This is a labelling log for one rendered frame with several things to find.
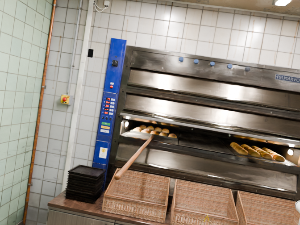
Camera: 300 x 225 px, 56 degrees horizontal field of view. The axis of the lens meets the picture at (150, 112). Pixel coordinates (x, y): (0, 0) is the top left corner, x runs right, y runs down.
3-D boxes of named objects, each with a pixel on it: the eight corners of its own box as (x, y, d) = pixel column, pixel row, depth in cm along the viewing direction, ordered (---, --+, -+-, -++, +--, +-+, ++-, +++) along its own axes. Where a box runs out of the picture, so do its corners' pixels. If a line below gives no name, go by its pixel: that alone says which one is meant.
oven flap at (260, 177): (115, 159, 292) (120, 141, 298) (295, 193, 273) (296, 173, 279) (114, 159, 288) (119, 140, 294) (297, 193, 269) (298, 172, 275)
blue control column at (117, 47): (120, 187, 489) (139, 63, 477) (129, 189, 487) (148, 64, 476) (80, 242, 297) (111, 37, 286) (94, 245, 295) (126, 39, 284)
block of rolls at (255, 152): (229, 145, 353) (230, 141, 353) (268, 152, 348) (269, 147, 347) (238, 154, 292) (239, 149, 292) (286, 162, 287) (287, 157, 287)
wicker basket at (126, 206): (112, 193, 292) (116, 167, 290) (166, 203, 287) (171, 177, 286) (100, 211, 243) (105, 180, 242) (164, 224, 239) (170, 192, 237)
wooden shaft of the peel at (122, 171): (118, 181, 145) (119, 175, 145) (113, 180, 145) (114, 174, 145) (154, 137, 315) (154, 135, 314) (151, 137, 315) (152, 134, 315)
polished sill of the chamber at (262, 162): (119, 138, 298) (120, 134, 297) (297, 169, 278) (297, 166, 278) (118, 139, 292) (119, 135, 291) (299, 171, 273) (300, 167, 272)
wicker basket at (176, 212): (170, 205, 285) (175, 178, 284) (227, 215, 281) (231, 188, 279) (169, 226, 237) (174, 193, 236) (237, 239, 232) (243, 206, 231)
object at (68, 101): (62, 103, 297) (64, 93, 297) (71, 104, 296) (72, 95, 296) (59, 103, 290) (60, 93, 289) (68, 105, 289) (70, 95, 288)
